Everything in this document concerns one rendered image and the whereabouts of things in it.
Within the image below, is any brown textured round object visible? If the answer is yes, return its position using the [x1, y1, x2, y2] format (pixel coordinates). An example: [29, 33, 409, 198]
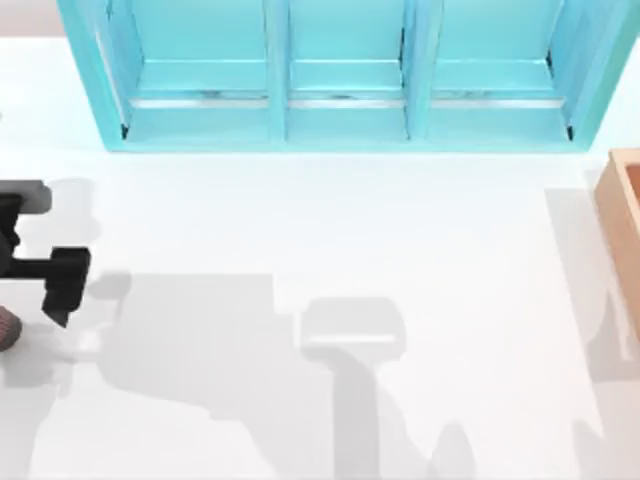
[0, 305, 24, 352]

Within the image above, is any light blue rack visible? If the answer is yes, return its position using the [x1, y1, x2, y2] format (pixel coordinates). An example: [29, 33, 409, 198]
[54, 0, 640, 154]

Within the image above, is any shallow salmon-coloured box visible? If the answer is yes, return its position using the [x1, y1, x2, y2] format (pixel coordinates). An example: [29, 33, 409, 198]
[593, 148, 640, 362]

